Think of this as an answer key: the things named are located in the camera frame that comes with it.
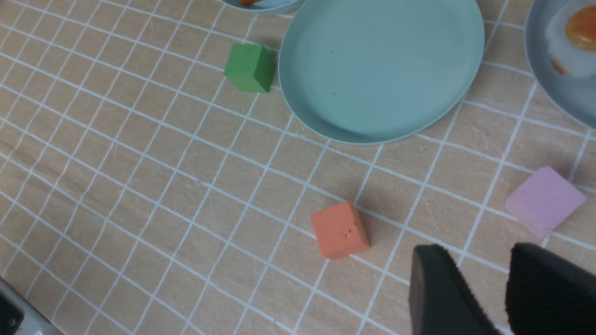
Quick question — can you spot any grey blue plate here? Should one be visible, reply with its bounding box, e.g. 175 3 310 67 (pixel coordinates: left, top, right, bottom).
524 0 596 130

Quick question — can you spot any checkered beige tablecloth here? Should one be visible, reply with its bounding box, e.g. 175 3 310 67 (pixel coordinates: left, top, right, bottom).
0 0 595 335

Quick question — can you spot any fried egg front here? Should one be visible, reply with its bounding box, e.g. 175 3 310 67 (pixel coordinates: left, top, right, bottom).
545 0 596 79

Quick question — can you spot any orange foam cube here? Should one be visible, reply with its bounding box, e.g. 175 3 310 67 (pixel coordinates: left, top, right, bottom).
310 201 371 260

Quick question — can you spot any teal green plate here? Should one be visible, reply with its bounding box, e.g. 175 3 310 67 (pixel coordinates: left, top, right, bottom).
278 0 485 145

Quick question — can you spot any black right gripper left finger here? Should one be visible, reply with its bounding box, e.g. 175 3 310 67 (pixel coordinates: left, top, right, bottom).
409 245 500 335

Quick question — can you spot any green foam cube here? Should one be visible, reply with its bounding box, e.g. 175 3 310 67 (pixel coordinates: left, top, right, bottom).
224 44 277 93

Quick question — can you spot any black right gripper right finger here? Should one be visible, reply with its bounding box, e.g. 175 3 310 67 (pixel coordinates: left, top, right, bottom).
505 242 596 335

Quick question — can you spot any light blue plate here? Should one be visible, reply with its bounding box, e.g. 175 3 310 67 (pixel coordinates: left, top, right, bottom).
221 0 305 15

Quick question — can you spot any pink foam cube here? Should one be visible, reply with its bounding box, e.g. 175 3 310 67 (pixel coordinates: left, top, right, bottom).
505 167 587 240

